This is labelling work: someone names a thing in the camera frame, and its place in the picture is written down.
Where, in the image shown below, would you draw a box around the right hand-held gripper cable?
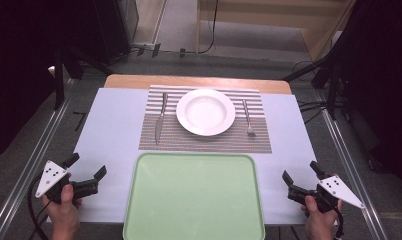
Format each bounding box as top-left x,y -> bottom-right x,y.
333,208 -> 345,240

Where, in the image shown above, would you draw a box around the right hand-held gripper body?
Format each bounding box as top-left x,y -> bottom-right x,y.
287,174 -> 366,214

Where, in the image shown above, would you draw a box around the person's right hand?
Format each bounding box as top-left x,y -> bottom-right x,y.
300,194 -> 343,234

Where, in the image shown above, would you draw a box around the light green tray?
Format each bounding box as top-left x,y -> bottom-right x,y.
122,152 -> 266,240

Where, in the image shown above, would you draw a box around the dark curtain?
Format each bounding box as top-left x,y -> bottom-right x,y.
0,0 -> 100,163
335,0 -> 402,191

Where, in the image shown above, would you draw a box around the person's left hand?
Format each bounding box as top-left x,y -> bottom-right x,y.
41,182 -> 84,233

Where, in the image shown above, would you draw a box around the silver table knife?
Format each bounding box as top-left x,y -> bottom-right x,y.
154,92 -> 169,145

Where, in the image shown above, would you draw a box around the left hand-held gripper cable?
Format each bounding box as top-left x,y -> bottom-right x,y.
26,173 -> 53,240

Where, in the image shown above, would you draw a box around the striped woven placemat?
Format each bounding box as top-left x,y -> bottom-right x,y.
138,84 -> 273,155

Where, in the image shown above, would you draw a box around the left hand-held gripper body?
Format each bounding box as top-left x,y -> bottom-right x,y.
34,160 -> 100,205

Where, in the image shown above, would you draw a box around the black floor cables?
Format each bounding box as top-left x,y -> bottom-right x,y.
297,99 -> 337,125

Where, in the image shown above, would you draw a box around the white plate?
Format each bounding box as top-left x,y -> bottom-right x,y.
175,88 -> 237,137

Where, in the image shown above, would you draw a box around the hanging black cable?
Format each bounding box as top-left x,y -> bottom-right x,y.
197,0 -> 220,55

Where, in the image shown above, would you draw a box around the hand-held gripper cable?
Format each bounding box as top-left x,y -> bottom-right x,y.
26,173 -> 53,240
333,208 -> 345,240

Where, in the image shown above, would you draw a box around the metal floor rail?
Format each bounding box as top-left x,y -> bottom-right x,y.
0,78 -> 77,240
313,89 -> 390,240

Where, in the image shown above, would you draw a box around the black cabinet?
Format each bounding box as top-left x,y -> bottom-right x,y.
93,0 -> 140,66

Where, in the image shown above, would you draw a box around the black metal stand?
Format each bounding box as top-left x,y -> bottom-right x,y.
282,49 -> 343,121
53,46 -> 87,111

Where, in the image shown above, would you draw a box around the light wooden shelf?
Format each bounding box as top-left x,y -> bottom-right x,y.
196,0 -> 357,63

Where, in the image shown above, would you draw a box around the silver fork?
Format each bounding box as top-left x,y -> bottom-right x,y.
242,99 -> 257,138

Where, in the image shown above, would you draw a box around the light blue table sheet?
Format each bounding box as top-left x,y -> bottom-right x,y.
46,87 -> 338,226

